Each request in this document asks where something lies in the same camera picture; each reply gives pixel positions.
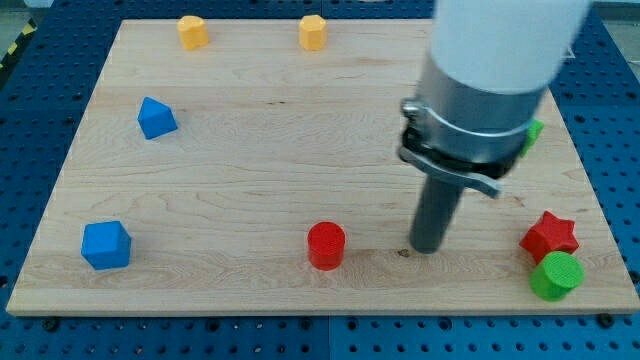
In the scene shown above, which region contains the yellow hexagon block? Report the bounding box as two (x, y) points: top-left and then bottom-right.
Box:
(298, 15), (328, 51)

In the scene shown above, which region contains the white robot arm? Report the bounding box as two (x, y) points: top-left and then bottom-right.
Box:
(398, 0), (592, 254)

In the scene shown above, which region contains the yellow heart block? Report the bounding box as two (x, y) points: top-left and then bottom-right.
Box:
(176, 15), (210, 50)

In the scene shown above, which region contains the green star block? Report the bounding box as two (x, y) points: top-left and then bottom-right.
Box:
(520, 119), (545, 157)

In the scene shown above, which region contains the red star block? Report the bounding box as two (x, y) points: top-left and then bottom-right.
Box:
(519, 211), (580, 264)

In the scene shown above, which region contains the blue triangular block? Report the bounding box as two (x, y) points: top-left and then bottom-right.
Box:
(137, 97), (178, 140)

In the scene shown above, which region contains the green cylinder block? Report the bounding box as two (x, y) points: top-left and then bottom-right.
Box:
(529, 251), (585, 302)

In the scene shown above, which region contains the red cylinder block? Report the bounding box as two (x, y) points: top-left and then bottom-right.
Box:
(307, 221), (346, 271)

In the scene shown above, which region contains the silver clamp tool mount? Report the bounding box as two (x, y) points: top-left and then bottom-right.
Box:
(398, 55), (544, 198)

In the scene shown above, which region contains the blue cube block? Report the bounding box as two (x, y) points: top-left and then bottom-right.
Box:
(81, 221), (131, 271)

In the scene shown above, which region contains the wooden board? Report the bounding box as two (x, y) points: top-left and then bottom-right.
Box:
(7, 20), (639, 317)

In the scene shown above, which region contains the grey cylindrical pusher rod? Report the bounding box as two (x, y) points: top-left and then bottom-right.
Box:
(409, 177), (463, 254)

